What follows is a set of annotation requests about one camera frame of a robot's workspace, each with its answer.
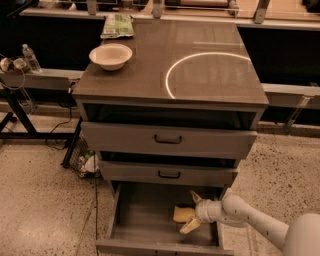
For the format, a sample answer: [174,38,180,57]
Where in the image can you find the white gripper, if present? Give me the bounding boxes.
[180,190,223,234]

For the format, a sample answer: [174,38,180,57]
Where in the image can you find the yellow sponge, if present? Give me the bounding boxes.
[173,206,195,223]

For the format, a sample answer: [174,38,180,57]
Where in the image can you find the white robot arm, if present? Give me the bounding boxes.
[173,191,320,256]

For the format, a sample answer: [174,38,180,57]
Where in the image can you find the grey middle drawer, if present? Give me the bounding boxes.
[99,161,238,187]

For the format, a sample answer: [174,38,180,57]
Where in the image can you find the grey open bottom drawer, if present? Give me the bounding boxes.
[96,182,234,256]

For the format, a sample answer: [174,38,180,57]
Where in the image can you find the grey drawer cabinet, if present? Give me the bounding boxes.
[72,18,270,201]

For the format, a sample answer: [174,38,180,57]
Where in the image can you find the grey top drawer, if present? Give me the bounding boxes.
[81,122,257,159]

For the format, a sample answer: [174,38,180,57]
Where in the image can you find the white bowl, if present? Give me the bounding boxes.
[89,43,132,71]

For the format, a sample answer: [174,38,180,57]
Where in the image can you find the green snack bag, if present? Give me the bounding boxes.
[100,13,134,39]

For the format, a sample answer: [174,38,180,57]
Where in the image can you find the clear plastic water bottle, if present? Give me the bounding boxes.
[22,44,42,73]

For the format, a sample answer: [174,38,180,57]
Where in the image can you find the crumpled items on shelf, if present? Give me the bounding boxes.
[0,57,29,73]

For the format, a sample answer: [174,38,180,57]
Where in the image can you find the wire waste basket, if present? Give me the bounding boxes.
[70,133,100,178]

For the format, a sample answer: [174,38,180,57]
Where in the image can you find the black cable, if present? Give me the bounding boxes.
[45,83,77,151]

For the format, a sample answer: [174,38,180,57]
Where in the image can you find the black table frame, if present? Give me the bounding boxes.
[0,86,82,168]

